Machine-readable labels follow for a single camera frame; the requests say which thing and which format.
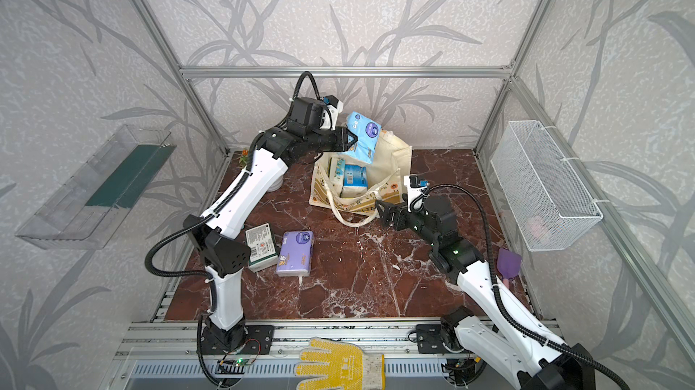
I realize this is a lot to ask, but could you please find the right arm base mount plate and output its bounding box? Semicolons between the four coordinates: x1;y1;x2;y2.
407;324;451;355

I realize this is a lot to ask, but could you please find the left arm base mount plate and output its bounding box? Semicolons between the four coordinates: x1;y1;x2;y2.
198;325;275;356

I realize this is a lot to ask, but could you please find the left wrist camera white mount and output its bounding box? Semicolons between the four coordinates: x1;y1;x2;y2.
320;95;343;130

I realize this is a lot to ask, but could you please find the purple tissue pack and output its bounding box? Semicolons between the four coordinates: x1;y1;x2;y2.
276;231;315;277

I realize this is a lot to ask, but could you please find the cream floral canvas tote bag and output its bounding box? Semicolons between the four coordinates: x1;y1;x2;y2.
309;130;413;228

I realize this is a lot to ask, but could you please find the potted plant white pot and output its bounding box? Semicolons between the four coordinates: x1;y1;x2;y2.
239;149;284;192

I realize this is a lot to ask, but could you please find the clear acrylic wall shelf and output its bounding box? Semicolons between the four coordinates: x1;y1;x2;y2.
16;125;176;250

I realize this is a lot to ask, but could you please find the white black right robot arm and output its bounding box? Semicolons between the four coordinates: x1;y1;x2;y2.
375;178;628;389

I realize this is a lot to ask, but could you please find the purple pink small shovel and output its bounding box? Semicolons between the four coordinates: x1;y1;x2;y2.
496;249;522;288

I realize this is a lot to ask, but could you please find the yellow knit work glove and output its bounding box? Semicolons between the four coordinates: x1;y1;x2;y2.
295;337;386;390

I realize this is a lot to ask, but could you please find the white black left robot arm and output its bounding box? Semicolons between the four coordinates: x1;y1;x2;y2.
144;71;358;346

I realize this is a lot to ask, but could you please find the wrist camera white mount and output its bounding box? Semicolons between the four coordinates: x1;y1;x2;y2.
320;95;343;130
404;175;429;213

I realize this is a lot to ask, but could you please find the light blue cartoon tissue pack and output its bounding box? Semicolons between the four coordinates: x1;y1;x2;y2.
345;112;381;165

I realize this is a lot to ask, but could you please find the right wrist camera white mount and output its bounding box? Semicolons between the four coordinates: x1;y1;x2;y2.
404;175;429;213

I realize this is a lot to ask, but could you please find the white wire mesh basket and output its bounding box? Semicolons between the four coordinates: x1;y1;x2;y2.
492;120;603;252

